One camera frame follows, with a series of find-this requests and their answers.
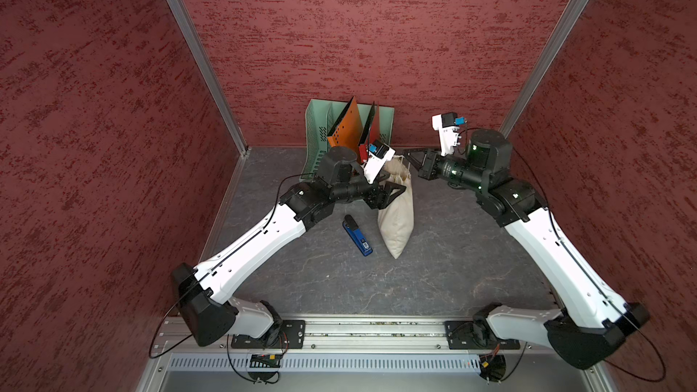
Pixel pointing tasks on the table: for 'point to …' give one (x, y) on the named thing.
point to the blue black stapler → (357, 235)
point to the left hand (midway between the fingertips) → (393, 186)
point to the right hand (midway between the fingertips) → (402, 158)
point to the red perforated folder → (371, 132)
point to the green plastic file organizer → (320, 116)
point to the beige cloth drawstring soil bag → (396, 218)
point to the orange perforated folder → (348, 132)
